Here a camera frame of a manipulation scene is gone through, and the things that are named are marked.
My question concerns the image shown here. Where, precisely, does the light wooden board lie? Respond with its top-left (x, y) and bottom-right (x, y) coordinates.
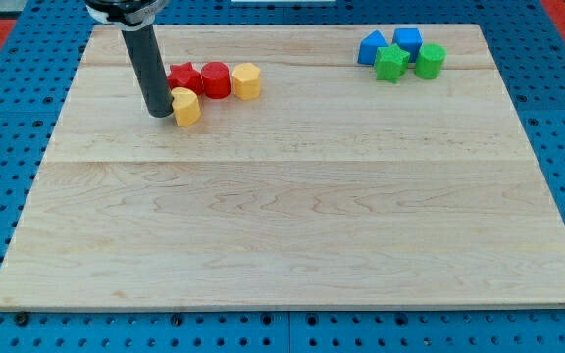
top-left (0, 25), bottom-right (565, 313)

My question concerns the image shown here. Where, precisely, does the yellow hexagon block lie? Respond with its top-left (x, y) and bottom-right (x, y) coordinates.
top-left (231, 63), bottom-right (262, 100)

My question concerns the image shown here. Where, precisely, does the yellow heart block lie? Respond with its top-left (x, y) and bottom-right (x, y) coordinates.
top-left (171, 87), bottom-right (201, 127)

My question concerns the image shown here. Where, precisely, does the red cylinder block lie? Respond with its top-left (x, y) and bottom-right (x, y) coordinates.
top-left (201, 62), bottom-right (231, 99)

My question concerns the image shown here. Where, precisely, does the red star block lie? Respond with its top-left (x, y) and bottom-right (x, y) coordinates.
top-left (167, 62), bottom-right (204, 95)

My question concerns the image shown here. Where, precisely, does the green star block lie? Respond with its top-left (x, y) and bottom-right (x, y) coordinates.
top-left (374, 44), bottom-right (410, 83)

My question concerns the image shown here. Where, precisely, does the blue triangle block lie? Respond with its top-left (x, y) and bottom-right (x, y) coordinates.
top-left (357, 30), bottom-right (389, 66)

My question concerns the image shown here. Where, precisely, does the blue cube block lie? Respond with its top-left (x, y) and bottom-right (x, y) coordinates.
top-left (392, 27), bottom-right (424, 63)

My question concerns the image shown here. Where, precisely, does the green cylinder block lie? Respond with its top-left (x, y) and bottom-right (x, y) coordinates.
top-left (415, 43), bottom-right (447, 80)

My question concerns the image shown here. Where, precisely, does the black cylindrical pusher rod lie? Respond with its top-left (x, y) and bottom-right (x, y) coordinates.
top-left (122, 25), bottom-right (173, 118)

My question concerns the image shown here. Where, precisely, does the silver black robot flange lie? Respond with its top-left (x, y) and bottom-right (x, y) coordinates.
top-left (84, 0), bottom-right (170, 31)

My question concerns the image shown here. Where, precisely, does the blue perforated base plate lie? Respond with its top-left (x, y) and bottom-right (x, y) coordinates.
top-left (0, 0), bottom-right (565, 352)

